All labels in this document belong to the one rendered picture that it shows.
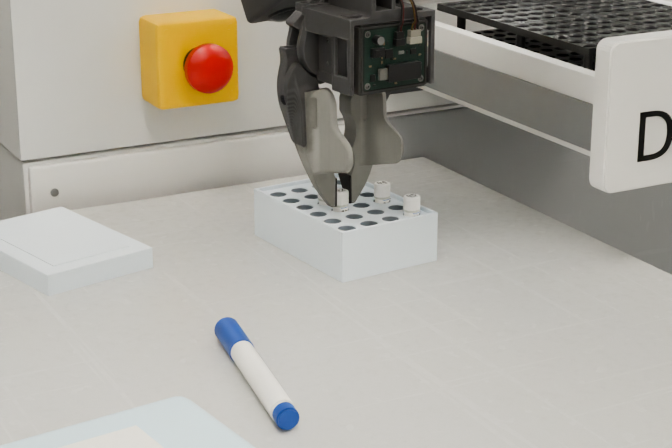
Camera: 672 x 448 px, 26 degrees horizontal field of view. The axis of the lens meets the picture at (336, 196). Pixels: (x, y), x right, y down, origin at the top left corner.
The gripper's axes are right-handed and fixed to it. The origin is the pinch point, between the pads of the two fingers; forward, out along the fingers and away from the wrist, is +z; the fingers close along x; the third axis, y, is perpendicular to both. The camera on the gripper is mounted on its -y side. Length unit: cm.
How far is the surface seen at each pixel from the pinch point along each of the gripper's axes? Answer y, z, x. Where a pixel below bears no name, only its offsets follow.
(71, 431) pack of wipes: 24.8, 0.9, -31.8
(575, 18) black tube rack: -5.1, -8.7, 27.7
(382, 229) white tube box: 5.8, 1.9, 0.2
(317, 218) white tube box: 1.5, 1.8, -2.6
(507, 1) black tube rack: -14.6, -8.7, 28.1
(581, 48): 3.9, -8.6, 20.2
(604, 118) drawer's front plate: 13.7, -6.1, 13.6
